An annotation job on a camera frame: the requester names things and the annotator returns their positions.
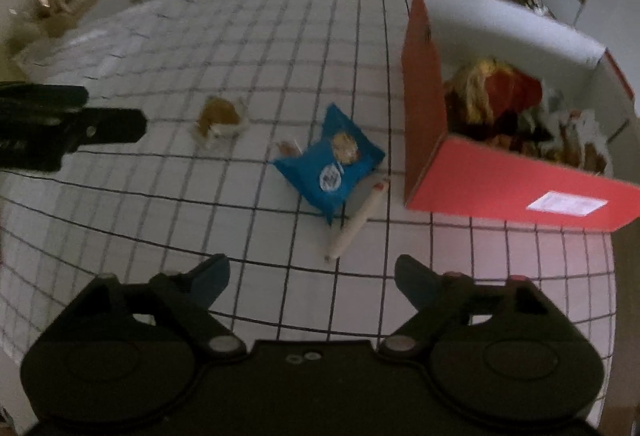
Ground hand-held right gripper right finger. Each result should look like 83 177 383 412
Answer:
377 255 544 360

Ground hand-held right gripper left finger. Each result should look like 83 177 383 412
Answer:
91 253 248 360

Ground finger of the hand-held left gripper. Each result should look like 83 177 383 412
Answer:
55 108 149 153
0 84 90 113

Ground red cardboard box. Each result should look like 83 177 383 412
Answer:
401 0 640 233

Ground red and yellow snack bag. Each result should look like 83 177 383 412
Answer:
444 58 544 139

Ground white bag of brown bars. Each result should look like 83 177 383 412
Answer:
545 109 613 174

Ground beige sausage stick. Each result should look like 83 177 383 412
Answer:
325 179 391 262

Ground brown bun in clear wrapper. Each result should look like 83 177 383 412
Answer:
191 95 251 147

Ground blue cookie packet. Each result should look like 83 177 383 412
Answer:
272 104 386 224

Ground white checked tablecloth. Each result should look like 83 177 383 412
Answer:
0 0 618 417

